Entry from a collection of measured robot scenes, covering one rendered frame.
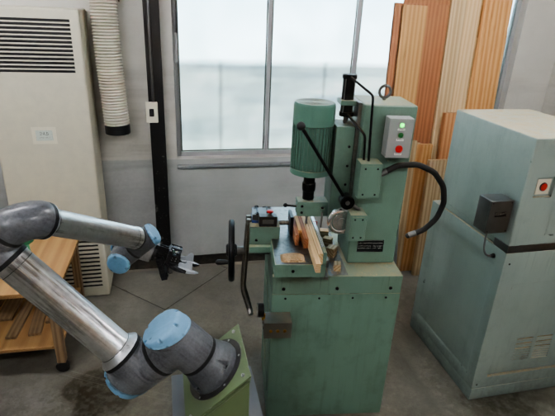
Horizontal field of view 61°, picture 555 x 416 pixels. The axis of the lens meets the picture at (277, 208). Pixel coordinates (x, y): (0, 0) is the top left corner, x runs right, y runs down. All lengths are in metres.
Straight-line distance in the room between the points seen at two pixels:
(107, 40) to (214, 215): 1.38
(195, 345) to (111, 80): 1.89
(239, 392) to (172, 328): 0.30
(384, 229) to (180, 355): 1.05
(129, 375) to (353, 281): 1.00
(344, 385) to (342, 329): 0.34
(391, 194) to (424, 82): 1.63
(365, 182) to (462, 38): 1.98
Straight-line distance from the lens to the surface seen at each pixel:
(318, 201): 2.10
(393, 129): 1.93
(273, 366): 2.32
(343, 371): 2.40
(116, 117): 3.08
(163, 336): 1.56
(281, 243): 2.09
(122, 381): 1.70
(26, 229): 1.51
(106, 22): 3.03
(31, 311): 3.12
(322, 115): 1.93
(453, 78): 3.67
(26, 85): 3.02
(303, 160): 1.98
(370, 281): 2.12
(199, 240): 3.59
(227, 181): 3.42
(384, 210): 2.11
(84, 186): 3.12
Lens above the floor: 1.86
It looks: 23 degrees down
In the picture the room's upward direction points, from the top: 3 degrees clockwise
